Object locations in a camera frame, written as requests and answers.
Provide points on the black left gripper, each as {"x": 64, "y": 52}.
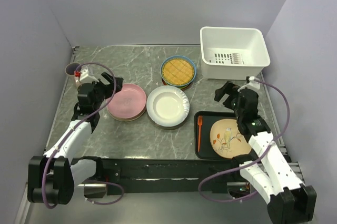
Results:
{"x": 109, "y": 87}

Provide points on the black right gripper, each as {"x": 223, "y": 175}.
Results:
{"x": 229, "y": 88}

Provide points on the pink plate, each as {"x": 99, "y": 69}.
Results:
{"x": 128, "y": 104}

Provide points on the white scalloped plate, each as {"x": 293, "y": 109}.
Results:
{"x": 167, "y": 105}

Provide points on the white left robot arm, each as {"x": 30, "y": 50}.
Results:
{"x": 53, "y": 176}

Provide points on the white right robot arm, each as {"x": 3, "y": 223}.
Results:
{"x": 287, "y": 197}

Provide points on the white plastic bin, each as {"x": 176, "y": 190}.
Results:
{"x": 229, "y": 53}

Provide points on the stack of coloured plates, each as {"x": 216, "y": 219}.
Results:
{"x": 182, "y": 87}

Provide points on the black tray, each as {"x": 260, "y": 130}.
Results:
{"x": 209, "y": 118}

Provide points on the orange plastic fork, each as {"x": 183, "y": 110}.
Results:
{"x": 200, "y": 123}

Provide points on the pink mug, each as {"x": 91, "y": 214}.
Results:
{"x": 73, "y": 72}

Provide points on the beige bird plate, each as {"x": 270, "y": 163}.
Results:
{"x": 226, "y": 140}

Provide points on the blue plate with bamboo mat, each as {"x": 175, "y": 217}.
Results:
{"x": 178, "y": 71}

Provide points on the grey reindeer plate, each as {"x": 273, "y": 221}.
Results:
{"x": 169, "y": 127}

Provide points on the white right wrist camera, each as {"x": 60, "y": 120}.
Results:
{"x": 252, "y": 83}

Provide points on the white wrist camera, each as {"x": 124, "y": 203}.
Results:
{"x": 84, "y": 75}
{"x": 252, "y": 83}

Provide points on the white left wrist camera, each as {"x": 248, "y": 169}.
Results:
{"x": 84, "y": 75}

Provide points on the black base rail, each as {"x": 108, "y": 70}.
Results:
{"x": 159, "y": 176}

